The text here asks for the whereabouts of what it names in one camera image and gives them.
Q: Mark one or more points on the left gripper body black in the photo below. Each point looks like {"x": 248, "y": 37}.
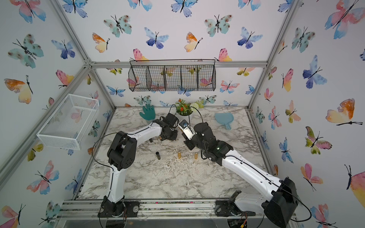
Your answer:
{"x": 172, "y": 135}

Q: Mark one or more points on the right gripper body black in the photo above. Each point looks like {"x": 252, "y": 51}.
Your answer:
{"x": 194, "y": 143}

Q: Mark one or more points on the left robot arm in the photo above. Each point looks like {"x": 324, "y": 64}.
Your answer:
{"x": 122, "y": 154}

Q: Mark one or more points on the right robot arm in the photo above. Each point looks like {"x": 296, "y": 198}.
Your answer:
{"x": 279, "y": 197}

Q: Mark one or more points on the green rubber glove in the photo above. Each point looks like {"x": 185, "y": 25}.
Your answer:
{"x": 148, "y": 112}

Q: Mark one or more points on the white potted artificial plant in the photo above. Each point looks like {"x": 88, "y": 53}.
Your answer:
{"x": 185, "y": 108}

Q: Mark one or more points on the light blue hand mirror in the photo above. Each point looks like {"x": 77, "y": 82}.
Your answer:
{"x": 225, "y": 119}

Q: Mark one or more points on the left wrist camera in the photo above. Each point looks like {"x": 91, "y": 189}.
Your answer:
{"x": 171, "y": 120}

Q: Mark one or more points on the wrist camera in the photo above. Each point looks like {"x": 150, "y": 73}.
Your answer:
{"x": 187, "y": 131}
{"x": 171, "y": 120}

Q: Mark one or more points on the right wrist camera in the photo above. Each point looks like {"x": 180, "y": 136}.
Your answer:
{"x": 187, "y": 131}

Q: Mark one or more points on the black wire wall basket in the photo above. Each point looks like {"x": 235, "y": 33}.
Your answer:
{"x": 185, "y": 75}

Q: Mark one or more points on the white mesh wall basket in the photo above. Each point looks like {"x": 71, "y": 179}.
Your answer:
{"x": 67, "y": 125}

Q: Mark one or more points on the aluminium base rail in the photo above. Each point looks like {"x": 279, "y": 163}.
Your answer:
{"x": 160, "y": 209}

